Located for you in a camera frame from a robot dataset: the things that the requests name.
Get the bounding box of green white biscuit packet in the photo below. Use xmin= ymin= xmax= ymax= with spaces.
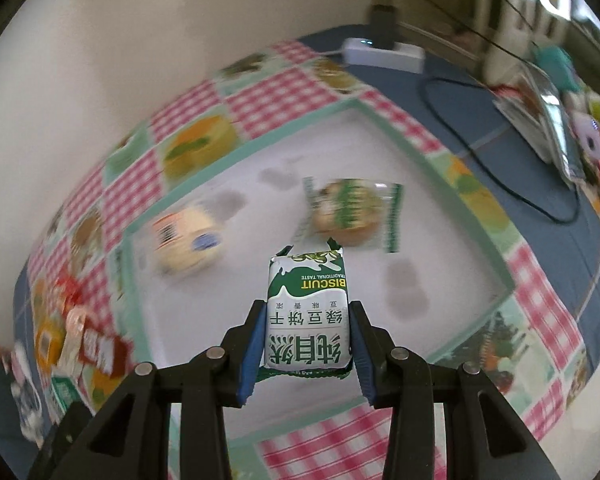
xmin=260 ymin=238 xmax=352 ymax=380

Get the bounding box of red snack packet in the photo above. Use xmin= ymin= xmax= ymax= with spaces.
xmin=79 ymin=326 xmax=129 ymax=378

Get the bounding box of pink checkered fruit tablecloth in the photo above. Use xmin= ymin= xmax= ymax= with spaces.
xmin=11 ymin=37 xmax=594 ymax=480

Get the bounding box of mint green tray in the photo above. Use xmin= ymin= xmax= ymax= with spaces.
xmin=111 ymin=96 xmax=519 ymax=451

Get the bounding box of cream round snack packet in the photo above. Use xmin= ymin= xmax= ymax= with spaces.
xmin=148 ymin=206 xmax=224 ymax=276

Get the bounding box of green clear bun packet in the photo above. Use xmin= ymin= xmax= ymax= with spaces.
xmin=292 ymin=177 xmax=404 ymax=254

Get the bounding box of magazine stack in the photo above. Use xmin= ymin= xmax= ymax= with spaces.
xmin=494 ymin=63 xmax=585 ymax=186

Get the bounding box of white power strip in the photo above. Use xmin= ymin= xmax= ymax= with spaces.
xmin=341 ymin=38 xmax=426 ymax=74

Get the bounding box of black power adapter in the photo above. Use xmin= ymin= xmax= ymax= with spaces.
xmin=368 ymin=4 xmax=396 ymax=50

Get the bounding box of black cable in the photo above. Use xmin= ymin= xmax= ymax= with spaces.
xmin=394 ymin=0 xmax=581 ymax=226

